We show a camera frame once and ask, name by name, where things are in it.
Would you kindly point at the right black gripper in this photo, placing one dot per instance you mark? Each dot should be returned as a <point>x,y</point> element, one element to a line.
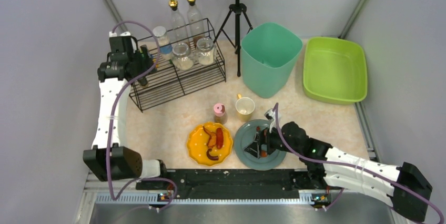
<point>266,141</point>

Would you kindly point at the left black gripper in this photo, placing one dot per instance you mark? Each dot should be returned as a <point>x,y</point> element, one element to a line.
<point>144,63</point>

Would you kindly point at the grey-blue plate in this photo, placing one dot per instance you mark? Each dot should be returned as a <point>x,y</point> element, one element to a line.
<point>244,136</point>

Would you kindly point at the black lid spice jar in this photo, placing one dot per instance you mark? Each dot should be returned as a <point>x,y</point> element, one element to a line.
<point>143,82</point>

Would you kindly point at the blue label jar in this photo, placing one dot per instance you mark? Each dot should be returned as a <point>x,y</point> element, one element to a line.
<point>163,39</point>

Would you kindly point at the cream yellow mug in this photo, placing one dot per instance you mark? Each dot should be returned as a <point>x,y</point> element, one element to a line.
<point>245,107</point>

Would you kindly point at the large clear glass jar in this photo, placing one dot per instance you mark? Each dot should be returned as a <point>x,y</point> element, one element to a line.
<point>182,56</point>

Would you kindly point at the pink lid spice jar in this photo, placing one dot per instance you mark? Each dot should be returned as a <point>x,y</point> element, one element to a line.
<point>220,115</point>

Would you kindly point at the yellow scalloped plate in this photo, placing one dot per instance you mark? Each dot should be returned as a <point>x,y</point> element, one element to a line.
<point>197,144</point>

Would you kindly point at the oil bottle gold cap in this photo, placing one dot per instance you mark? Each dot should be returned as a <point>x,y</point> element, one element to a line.
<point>178,23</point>
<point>196,21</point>

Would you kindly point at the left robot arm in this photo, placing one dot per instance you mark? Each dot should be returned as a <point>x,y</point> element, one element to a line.
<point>109,157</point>

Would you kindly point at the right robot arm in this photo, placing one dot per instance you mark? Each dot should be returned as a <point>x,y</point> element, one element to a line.
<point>403,188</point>

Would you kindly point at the teal plastic bin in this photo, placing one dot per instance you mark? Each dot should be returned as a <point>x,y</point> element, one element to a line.
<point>268,55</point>

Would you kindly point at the green plastic tub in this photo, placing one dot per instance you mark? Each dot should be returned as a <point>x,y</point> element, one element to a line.
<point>334,71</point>

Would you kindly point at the black tripod stand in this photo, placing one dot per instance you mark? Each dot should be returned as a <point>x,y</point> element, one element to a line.
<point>238,9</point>

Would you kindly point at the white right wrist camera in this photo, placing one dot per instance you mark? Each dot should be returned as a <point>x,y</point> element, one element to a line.
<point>273,117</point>

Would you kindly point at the black wire rack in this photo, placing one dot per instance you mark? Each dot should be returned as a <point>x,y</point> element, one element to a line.
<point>169,82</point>

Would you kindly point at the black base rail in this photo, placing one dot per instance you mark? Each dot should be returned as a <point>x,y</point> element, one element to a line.
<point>227,187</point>

